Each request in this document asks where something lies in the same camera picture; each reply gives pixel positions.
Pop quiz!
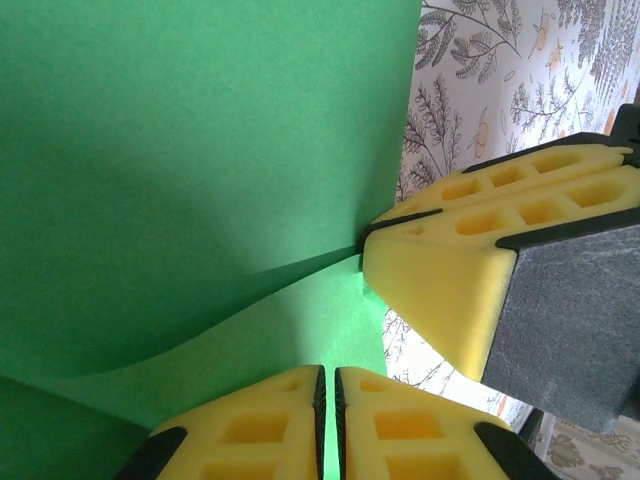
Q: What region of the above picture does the floral patterned table cover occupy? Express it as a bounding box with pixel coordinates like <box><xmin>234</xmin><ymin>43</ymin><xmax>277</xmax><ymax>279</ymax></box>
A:
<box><xmin>382</xmin><ymin>0</ymin><xmax>640</xmax><ymax>434</ymax></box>

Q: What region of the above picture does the green paper sheet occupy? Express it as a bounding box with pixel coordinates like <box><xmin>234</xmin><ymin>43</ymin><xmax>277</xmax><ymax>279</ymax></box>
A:
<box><xmin>0</xmin><ymin>0</ymin><xmax>422</xmax><ymax>480</ymax></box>

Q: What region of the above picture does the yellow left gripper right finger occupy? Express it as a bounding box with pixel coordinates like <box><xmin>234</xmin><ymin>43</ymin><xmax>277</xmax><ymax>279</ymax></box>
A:
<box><xmin>333</xmin><ymin>366</ymin><xmax>556</xmax><ymax>480</ymax></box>

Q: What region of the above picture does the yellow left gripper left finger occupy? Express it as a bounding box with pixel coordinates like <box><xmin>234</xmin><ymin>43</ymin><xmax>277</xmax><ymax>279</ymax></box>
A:
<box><xmin>112</xmin><ymin>364</ymin><xmax>328</xmax><ymax>480</ymax></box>

